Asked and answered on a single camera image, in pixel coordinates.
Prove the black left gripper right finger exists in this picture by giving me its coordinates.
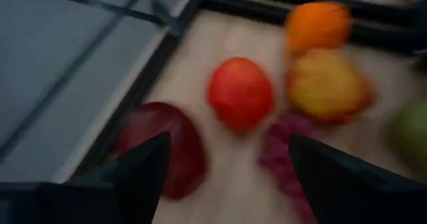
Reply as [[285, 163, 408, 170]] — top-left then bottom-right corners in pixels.
[[288, 133, 427, 224]]

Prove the dark red plum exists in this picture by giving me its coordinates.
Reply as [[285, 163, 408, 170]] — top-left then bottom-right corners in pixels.
[[115, 101, 208, 201]]

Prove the red tomato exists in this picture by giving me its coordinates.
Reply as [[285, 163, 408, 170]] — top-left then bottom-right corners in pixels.
[[206, 56, 276, 135]]

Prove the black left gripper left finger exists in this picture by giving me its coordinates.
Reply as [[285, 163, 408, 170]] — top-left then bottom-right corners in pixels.
[[0, 131, 173, 224]]

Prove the yellow red peach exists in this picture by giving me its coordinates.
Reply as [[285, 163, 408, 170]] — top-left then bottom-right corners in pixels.
[[286, 48, 377, 124]]

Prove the black aluminium frame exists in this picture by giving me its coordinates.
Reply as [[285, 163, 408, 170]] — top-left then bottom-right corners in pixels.
[[71, 0, 427, 180]]

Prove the purple grape bunch green leaf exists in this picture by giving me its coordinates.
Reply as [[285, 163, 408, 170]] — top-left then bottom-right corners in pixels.
[[258, 110, 318, 224]]

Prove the green pear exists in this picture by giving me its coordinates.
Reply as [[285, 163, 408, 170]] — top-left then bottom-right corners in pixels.
[[383, 99, 427, 172]]

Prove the orange fruit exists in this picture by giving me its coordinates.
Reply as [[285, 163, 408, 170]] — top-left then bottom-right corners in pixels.
[[284, 1, 354, 54]]

